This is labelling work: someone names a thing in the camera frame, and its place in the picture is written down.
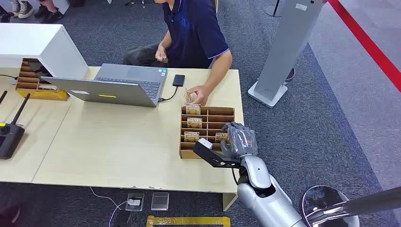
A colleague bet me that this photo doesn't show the person's right hand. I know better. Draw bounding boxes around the person's right hand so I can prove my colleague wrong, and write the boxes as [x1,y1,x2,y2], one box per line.
[155,45,169,63]

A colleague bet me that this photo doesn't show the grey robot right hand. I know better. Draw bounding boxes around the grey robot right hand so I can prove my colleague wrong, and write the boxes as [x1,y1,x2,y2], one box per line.
[220,122,259,159]

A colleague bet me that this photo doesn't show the person's left hand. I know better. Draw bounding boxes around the person's left hand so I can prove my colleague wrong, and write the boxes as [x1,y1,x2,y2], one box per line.
[187,85,211,106]

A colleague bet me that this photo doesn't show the brown wooden card holder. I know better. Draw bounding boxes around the brown wooden card holder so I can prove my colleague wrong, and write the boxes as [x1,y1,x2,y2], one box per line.
[179,105,236,160]

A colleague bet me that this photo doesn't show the person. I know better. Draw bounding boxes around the person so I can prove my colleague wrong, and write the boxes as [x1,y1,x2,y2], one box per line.
[122,0,233,106]

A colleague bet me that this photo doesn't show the wooden card holder yellow base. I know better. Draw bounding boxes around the wooden card holder yellow base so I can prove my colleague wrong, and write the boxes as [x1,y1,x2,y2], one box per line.
[15,58,70,102]

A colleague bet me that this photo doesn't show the grey open laptop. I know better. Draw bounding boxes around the grey open laptop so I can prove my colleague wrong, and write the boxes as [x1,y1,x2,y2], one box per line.
[41,63,168,108]

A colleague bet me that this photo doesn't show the wooden desk leg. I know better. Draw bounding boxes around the wooden desk leg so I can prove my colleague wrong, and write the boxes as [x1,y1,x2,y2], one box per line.
[222,192,239,212]

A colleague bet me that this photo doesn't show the dark shoe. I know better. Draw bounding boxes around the dark shoe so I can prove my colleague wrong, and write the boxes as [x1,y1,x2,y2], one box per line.
[284,67,296,83]

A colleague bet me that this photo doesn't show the yellow floor tape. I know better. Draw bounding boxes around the yellow floor tape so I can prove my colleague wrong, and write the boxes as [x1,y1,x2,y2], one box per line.
[146,215,231,227]

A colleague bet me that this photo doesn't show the grey floor socket cover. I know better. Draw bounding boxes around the grey floor socket cover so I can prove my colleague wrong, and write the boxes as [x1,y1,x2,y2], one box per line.
[150,192,170,211]

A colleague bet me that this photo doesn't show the grey kiosk stand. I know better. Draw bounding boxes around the grey kiosk stand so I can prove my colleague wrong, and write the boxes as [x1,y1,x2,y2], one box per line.
[247,0,325,109]

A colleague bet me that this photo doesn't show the round stanchion base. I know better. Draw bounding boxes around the round stanchion base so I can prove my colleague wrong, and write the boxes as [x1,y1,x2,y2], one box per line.
[264,0,283,18]

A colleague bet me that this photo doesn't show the black shoes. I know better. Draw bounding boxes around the black shoes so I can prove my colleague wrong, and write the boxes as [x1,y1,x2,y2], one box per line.
[33,5,64,25]

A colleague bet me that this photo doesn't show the white cabinet box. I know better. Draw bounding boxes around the white cabinet box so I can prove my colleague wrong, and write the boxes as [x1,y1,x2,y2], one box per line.
[0,23,89,79]

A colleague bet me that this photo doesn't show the floor socket with plug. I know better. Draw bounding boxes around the floor socket with plug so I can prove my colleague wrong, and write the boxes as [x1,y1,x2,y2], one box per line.
[125,192,146,212]

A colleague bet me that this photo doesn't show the white-soled sneakers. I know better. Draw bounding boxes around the white-soled sneakers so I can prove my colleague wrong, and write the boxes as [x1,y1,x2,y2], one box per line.
[9,0,35,19]

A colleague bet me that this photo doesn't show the red barrier belt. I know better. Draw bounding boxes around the red barrier belt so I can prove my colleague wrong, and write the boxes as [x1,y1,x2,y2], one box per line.
[327,0,401,93]

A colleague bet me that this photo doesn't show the black remote controller with antennas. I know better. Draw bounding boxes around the black remote controller with antennas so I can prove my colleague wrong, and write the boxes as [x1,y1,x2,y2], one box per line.
[0,90,32,160]

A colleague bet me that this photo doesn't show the black drive cable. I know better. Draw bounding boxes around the black drive cable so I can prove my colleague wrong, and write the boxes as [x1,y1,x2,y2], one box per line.
[158,86,179,103]

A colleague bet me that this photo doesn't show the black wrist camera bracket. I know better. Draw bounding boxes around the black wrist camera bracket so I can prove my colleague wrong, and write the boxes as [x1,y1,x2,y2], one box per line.
[192,141,242,169]

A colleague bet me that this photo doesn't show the chrome round base plate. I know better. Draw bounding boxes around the chrome round base plate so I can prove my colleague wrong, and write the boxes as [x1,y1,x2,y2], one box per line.
[301,185,361,227]

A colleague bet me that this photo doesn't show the chrome stanchion post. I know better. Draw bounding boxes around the chrome stanchion post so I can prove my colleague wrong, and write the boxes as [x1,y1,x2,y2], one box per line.
[305,186,401,226]

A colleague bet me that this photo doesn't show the white power cable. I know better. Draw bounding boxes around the white power cable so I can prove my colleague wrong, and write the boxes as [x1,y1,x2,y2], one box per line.
[89,186,130,227]

